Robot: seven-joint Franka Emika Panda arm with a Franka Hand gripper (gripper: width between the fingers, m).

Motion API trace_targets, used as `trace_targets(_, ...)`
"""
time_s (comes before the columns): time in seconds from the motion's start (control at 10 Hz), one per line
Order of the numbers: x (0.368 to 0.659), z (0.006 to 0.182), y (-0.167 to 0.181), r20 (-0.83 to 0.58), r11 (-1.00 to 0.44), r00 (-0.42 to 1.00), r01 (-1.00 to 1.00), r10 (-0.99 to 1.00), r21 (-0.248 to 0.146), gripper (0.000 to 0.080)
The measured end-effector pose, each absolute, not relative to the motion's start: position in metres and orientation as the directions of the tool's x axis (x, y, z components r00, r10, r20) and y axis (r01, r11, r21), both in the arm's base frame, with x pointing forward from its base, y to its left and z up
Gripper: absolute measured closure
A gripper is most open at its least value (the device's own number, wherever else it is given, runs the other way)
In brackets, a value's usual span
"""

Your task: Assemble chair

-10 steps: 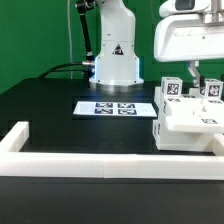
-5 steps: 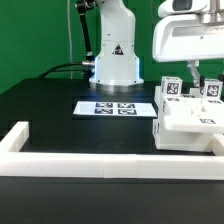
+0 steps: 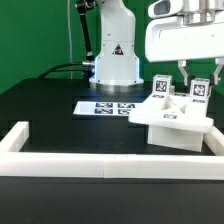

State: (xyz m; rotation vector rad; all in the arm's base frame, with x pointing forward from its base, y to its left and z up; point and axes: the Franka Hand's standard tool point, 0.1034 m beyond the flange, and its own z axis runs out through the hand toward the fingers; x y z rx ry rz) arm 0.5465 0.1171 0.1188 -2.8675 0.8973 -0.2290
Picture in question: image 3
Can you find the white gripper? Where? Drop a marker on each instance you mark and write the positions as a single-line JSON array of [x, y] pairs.
[[169, 39]]

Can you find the white chair back frame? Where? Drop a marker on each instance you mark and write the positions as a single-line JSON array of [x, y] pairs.
[[175, 111]]

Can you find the black jointed camera mount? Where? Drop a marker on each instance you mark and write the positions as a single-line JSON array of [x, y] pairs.
[[83, 6]]

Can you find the white U-shaped fence frame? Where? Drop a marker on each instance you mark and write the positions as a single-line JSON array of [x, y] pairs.
[[15, 162]]

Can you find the white chair seat part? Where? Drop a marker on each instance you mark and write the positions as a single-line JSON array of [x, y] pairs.
[[175, 138]]

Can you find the white tag sheet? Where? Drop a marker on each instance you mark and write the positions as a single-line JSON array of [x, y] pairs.
[[90, 108]]

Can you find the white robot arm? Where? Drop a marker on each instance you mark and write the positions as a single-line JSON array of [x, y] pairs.
[[117, 64]]

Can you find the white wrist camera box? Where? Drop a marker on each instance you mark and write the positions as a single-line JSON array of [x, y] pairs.
[[165, 8]]

